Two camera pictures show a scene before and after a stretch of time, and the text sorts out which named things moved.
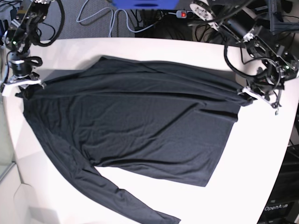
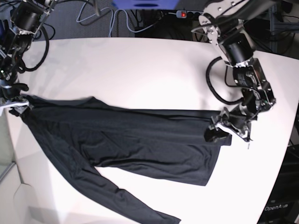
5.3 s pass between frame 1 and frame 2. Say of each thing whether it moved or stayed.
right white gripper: moved
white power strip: stayed
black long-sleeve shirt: moved
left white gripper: moved
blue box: stayed
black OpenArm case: stayed
